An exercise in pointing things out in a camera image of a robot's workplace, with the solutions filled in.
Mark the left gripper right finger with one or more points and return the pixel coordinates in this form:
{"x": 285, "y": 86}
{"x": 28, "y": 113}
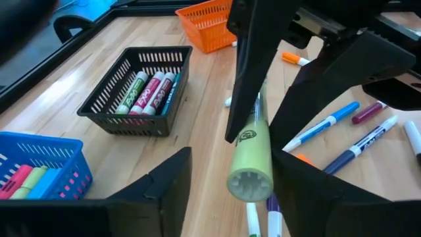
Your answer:
{"x": 329, "y": 214}

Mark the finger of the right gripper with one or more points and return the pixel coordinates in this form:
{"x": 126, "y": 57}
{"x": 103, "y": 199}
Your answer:
{"x": 345, "y": 66}
{"x": 253, "y": 59}

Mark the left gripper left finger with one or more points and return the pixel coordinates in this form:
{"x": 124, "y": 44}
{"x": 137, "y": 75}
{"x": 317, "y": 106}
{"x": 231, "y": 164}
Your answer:
{"x": 148, "y": 210}

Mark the orange cap white marker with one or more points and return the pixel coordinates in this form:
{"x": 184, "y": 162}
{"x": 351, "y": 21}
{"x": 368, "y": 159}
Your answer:
{"x": 292, "y": 58}

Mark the light blue cap marker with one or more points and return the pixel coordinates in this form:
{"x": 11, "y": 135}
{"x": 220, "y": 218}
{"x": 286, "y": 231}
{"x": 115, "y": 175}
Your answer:
{"x": 228, "y": 101}

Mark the maroon thin marker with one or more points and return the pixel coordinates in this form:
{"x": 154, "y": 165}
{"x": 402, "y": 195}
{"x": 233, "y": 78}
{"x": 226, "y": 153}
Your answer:
{"x": 366, "y": 113}

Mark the purple cap white marker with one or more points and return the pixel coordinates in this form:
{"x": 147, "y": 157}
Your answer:
{"x": 274, "y": 217}

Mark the orange plastic basket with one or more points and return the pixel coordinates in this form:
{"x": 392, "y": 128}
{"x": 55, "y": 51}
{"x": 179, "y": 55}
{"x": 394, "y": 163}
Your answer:
{"x": 207, "y": 26}

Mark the blue thin marker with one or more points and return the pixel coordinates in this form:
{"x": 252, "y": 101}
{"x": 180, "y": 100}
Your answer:
{"x": 329, "y": 121}

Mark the orange highlighter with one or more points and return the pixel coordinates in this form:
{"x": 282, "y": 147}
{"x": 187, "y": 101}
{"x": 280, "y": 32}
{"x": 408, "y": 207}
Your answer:
{"x": 304, "y": 159}

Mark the green cap thin marker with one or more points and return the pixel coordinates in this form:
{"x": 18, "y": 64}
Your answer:
{"x": 253, "y": 220}

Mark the purple thin Expo marker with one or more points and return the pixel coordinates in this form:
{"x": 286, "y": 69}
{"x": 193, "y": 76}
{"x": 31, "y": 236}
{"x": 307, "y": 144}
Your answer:
{"x": 361, "y": 145}

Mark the teal thin marker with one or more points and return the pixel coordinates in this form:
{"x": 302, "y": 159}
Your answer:
{"x": 171, "y": 95}

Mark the light green highlighter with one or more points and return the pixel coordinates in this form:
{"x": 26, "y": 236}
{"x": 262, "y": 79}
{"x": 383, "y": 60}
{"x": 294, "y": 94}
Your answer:
{"x": 31, "y": 181}
{"x": 251, "y": 154}

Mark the black cap SKK marker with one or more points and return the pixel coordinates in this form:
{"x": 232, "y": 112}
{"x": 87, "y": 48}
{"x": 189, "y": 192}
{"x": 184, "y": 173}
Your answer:
{"x": 412, "y": 138}

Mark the red Expo marker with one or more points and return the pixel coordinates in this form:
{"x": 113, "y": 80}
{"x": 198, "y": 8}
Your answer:
{"x": 161, "y": 95}

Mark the light blue highlighter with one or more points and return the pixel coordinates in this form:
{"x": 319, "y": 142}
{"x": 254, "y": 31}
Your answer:
{"x": 44, "y": 184}

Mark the pink Expo marker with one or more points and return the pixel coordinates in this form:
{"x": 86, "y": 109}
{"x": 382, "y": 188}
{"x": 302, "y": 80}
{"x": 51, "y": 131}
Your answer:
{"x": 148, "y": 93}

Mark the blue plastic basket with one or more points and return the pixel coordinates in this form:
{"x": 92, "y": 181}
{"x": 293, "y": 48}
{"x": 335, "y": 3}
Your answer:
{"x": 49, "y": 148}

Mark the green Expo marker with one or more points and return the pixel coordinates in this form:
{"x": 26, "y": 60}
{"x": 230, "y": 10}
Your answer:
{"x": 133, "y": 92}

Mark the pink highlighter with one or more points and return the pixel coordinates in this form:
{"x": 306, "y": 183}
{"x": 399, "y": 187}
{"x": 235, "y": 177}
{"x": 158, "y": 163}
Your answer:
{"x": 14, "y": 182}

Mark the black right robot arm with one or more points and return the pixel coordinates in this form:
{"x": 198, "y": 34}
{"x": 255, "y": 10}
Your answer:
{"x": 394, "y": 95}

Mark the black plastic basket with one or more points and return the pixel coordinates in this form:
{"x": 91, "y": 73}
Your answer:
{"x": 131, "y": 126}

